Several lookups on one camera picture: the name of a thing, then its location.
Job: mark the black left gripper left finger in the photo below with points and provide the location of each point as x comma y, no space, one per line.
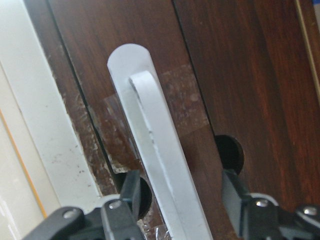
116,219

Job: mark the white drawer handle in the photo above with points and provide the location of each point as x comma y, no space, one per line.
138,88

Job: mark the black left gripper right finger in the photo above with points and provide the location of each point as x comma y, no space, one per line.
258,216

